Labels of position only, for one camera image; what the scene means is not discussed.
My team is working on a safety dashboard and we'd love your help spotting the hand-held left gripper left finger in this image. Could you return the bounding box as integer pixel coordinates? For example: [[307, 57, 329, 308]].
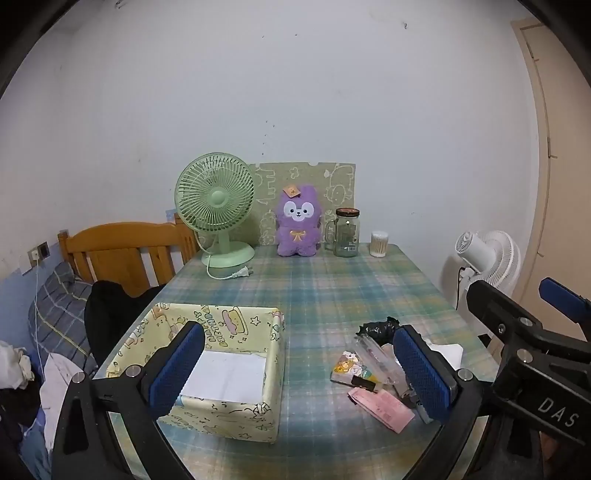
[[53, 320, 206, 480]]

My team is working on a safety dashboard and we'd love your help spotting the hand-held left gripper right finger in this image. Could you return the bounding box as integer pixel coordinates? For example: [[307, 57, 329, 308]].
[[392, 324, 548, 480]]

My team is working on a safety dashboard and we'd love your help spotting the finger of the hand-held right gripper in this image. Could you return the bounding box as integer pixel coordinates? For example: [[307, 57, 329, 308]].
[[539, 277, 591, 365], [466, 279, 555, 370]]

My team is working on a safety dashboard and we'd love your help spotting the white soft packet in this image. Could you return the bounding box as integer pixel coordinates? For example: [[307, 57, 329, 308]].
[[425, 339, 464, 370]]

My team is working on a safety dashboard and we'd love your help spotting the pink packet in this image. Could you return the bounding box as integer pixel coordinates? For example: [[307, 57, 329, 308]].
[[347, 387, 415, 433]]

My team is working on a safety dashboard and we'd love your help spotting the clear plastic packet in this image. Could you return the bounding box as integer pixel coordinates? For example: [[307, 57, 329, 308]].
[[353, 335, 407, 386]]

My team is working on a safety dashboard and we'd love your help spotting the yellow cartoon storage box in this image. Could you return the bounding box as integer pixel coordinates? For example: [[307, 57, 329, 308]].
[[105, 302, 286, 445]]

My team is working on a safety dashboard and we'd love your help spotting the black plastic bag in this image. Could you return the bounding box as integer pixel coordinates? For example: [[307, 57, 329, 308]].
[[356, 317, 400, 344]]

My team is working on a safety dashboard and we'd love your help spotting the green cartoon tissue pack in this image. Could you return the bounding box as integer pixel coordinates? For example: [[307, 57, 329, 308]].
[[330, 361, 377, 393]]

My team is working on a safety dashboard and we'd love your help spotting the white standing fan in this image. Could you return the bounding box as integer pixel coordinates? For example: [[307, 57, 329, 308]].
[[441, 230, 522, 315]]

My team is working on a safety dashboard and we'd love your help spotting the black garment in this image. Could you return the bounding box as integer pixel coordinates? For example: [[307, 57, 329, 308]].
[[84, 280, 167, 367]]

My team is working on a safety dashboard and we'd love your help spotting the beige door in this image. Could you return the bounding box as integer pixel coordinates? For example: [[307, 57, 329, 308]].
[[510, 18, 591, 315]]

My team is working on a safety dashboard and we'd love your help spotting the white shirt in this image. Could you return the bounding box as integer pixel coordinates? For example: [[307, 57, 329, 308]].
[[39, 353, 100, 457]]

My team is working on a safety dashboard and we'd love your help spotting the blue plaid pillow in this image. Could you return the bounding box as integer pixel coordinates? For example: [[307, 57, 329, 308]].
[[28, 263, 100, 374]]

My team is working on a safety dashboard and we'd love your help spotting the wooden bed headboard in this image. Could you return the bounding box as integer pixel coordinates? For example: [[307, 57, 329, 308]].
[[58, 213, 200, 298]]

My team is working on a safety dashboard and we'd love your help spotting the glass jar mug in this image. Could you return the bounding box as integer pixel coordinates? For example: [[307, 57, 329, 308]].
[[324, 208, 361, 258]]

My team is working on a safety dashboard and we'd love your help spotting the dark clothes pile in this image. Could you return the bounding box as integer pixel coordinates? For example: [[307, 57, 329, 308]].
[[0, 383, 42, 462]]

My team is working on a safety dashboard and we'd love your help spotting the green desk fan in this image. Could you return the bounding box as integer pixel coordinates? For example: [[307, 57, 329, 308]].
[[174, 154, 256, 267]]

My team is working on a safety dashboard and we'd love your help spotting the purple plush toy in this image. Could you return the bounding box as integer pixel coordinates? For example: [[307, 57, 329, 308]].
[[276, 184, 323, 257]]

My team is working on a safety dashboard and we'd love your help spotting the green cartoon backing board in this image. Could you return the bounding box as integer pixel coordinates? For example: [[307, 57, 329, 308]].
[[245, 161, 357, 247]]

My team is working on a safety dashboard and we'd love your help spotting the green fan power cord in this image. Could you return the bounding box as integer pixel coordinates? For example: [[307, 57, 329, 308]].
[[206, 256, 254, 281]]

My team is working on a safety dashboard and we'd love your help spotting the white charging cable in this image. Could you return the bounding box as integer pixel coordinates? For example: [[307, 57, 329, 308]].
[[33, 261, 47, 384]]

